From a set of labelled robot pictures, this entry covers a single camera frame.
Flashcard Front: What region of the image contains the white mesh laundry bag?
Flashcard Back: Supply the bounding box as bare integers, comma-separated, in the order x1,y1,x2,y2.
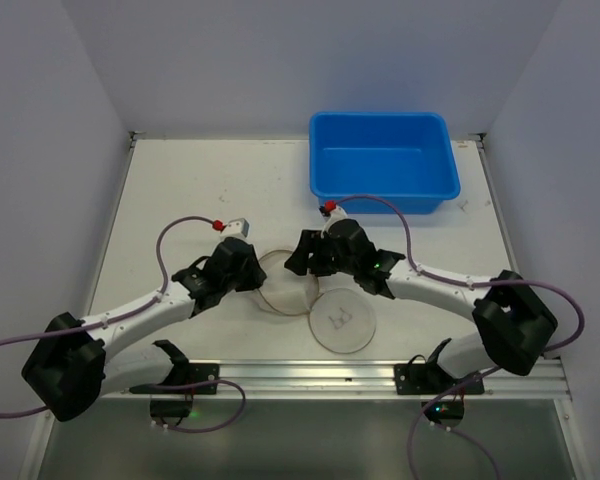
252,249,377,354

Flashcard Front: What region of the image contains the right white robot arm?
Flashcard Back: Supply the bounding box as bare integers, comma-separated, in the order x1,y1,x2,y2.
285,219,557,380

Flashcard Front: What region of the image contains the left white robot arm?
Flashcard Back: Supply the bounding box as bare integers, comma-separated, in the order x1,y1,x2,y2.
21,237,266,421

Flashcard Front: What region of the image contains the blue plastic bin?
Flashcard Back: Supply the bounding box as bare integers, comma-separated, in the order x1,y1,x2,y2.
308,112,461,215

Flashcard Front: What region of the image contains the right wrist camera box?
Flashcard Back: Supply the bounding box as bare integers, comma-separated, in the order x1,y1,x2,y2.
319,200,348,234

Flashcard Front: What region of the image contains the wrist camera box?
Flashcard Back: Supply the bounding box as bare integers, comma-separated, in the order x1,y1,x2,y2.
212,218,250,240
319,200,348,234

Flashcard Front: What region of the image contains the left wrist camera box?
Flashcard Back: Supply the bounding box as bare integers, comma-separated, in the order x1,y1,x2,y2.
212,218,250,240

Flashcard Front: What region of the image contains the aluminium front rail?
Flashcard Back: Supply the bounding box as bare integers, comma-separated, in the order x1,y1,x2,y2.
100,351,570,399

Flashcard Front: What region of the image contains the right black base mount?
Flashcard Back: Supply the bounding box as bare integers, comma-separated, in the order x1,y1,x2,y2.
393,355,485,428

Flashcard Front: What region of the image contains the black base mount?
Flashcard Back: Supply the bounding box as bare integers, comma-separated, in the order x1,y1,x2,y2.
393,355,485,428
129,362,220,426

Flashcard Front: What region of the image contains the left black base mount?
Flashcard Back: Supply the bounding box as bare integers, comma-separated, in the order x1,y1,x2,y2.
129,362,220,426

